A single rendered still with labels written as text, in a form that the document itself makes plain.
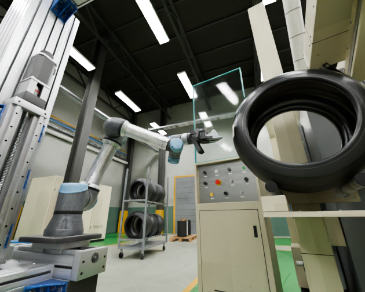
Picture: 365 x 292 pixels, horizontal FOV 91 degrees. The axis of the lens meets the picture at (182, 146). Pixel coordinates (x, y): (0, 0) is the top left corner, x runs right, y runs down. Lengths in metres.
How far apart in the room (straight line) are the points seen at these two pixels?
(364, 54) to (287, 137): 0.49
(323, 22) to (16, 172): 1.50
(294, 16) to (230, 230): 1.83
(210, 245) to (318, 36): 1.50
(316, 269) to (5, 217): 1.32
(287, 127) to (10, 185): 1.40
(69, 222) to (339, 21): 1.52
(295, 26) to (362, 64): 0.91
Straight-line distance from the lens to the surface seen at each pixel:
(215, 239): 1.60
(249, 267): 1.56
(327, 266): 1.19
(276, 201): 0.81
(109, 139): 1.15
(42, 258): 1.00
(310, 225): 1.17
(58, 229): 0.96
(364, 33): 1.20
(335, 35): 1.31
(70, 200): 0.97
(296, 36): 2.06
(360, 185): 0.84
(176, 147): 0.96
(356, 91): 0.96
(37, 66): 1.14
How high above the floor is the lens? 0.79
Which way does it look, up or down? 22 degrees up
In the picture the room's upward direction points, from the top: straight up
